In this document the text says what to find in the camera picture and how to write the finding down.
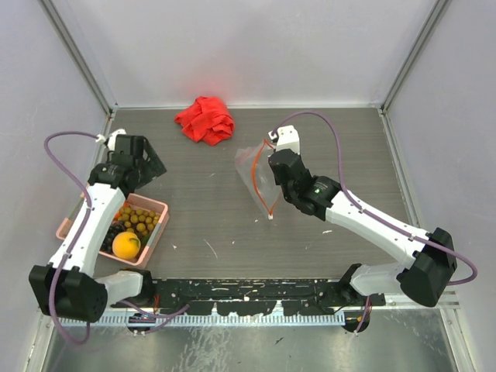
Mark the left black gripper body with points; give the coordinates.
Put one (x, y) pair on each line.
(149, 170)

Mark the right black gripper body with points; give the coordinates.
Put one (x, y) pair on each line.
(287, 194)

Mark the clear zip top bag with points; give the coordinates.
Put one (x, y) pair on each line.
(252, 166)

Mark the orange fruit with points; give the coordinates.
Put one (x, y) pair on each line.
(126, 245)

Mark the pink perforated plastic basket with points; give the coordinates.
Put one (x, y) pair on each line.
(155, 232)

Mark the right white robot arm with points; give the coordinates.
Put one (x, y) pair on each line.
(424, 264)

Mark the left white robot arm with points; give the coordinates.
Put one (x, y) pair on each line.
(66, 286)

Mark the bunch of brown longans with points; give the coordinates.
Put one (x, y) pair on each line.
(140, 221)

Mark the crumpled red cloth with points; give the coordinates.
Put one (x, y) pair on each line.
(207, 120)

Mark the dark purple grape bunch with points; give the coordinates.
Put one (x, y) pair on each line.
(111, 234)

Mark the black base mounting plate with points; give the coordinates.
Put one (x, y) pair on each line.
(250, 297)

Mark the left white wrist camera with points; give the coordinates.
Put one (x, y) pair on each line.
(109, 140)

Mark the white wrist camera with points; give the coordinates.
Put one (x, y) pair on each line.
(109, 140)
(285, 138)

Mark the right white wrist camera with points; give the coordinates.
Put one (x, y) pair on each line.
(285, 138)

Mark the grey slotted cable duct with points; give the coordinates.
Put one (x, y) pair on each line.
(127, 318)

